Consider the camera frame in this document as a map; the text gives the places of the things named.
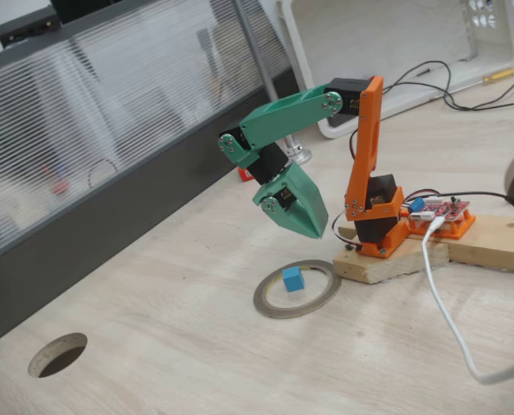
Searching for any blue cube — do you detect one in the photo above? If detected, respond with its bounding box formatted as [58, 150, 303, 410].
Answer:
[282, 266, 305, 293]

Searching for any wooden base block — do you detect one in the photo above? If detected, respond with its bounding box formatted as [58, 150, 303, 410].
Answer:
[332, 233, 451, 285]

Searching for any red controller board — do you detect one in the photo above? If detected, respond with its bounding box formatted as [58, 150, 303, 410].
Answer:
[406, 194, 472, 225]

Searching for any grey ribbed desk divider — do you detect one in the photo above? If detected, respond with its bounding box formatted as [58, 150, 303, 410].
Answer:
[0, 0, 310, 354]

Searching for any light wooden plank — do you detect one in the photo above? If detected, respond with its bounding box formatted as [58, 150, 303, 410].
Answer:
[445, 214, 514, 276]

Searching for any black box device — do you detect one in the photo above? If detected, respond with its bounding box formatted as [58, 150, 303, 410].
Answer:
[0, 6, 62, 47]

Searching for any red white black servo wire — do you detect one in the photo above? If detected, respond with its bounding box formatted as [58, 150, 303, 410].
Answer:
[349, 112, 365, 162]
[331, 209, 364, 252]

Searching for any grey ring of tape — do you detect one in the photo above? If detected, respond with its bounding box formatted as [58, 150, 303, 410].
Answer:
[253, 259, 343, 320]

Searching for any thin black cable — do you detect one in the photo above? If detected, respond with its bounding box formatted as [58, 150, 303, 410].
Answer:
[382, 72, 514, 112]
[414, 60, 514, 112]

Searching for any metal post with foot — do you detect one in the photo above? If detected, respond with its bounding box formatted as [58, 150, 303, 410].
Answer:
[233, 0, 314, 164]

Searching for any white usb cable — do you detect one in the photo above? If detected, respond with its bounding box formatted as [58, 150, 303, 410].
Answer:
[421, 215, 514, 386]

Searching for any yellow handled screwdriver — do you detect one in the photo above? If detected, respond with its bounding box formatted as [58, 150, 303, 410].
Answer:
[445, 67, 514, 95]

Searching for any white plastic frame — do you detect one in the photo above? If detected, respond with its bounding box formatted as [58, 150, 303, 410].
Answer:
[276, 0, 514, 139]

